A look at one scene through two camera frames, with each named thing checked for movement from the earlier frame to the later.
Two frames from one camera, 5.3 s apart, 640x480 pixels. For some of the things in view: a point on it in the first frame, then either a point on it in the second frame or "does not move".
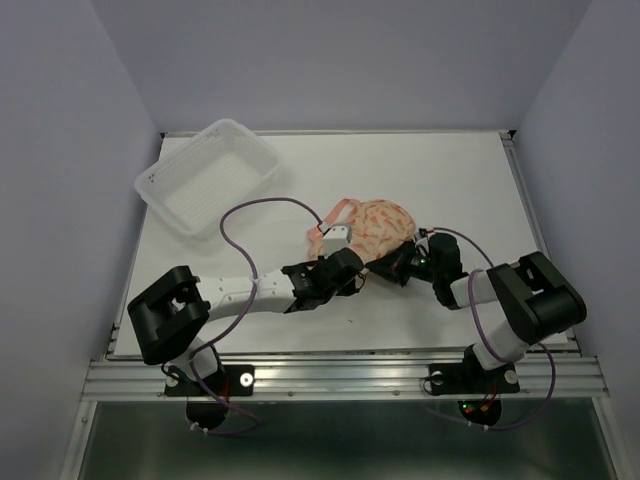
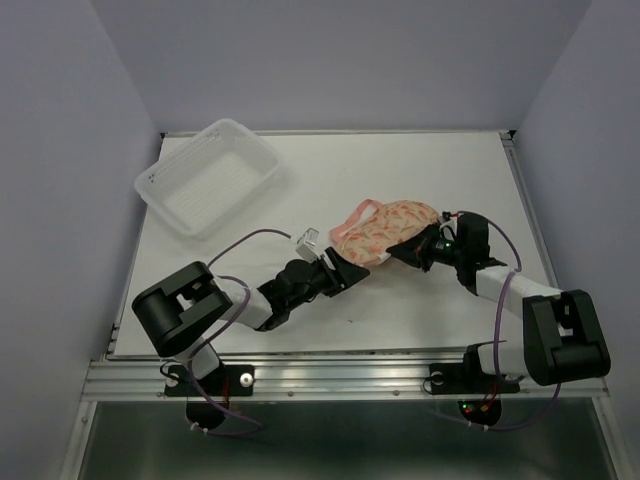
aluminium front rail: [145, 380] does not move
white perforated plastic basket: [206, 176] does not move
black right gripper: [391, 265] → [415, 249]
